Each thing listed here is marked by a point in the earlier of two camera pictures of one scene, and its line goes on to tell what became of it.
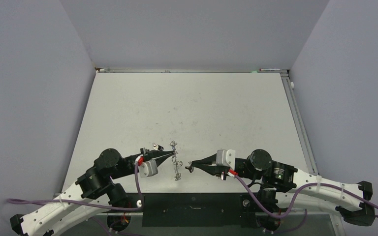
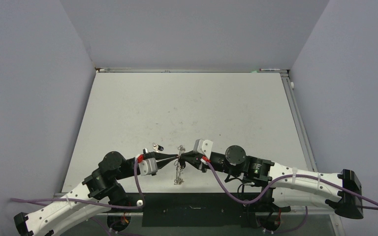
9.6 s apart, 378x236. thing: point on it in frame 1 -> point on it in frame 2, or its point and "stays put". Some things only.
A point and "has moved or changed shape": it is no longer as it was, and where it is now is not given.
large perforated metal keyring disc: x=174 y=153 has moved or changed shape
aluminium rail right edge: x=299 y=123 stays put
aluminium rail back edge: x=190 y=70 stays put
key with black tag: x=157 y=147 stays put
